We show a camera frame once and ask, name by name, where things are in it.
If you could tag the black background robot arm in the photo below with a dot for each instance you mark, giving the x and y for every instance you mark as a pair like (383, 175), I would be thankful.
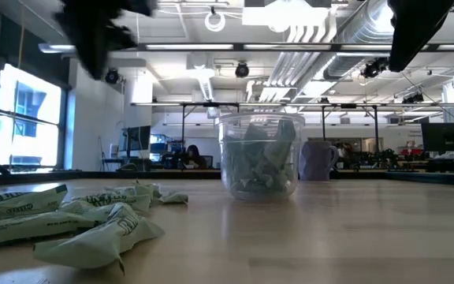
(173, 158)
(380, 158)

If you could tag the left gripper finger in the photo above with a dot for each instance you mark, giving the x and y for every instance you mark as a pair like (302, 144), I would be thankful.
(95, 57)

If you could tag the silver ventilation duct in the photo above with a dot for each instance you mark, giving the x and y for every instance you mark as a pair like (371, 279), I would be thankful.
(365, 23)

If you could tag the black aluminium table frame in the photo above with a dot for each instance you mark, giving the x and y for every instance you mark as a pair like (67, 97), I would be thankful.
(132, 173)

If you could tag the person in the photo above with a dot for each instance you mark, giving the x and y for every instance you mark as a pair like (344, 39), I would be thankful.
(195, 158)

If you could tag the clear plastic cup bin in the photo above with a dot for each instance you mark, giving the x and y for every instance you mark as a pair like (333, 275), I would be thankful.
(227, 165)

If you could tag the black computer monitor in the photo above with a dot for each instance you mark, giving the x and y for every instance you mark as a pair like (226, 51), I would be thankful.
(139, 142)
(445, 137)

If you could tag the purple ceramic mug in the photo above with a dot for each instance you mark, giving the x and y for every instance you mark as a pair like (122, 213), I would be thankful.
(319, 161)

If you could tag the black linear ceiling light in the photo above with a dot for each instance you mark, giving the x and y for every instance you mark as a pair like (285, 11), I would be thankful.
(191, 46)

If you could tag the black ceiling spotlight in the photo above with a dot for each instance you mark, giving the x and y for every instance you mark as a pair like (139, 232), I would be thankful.
(242, 70)
(414, 98)
(112, 77)
(374, 68)

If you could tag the black metal workstation frame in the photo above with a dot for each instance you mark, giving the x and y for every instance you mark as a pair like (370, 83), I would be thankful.
(211, 104)

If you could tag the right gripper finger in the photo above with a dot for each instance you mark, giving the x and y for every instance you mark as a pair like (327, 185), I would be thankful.
(412, 27)

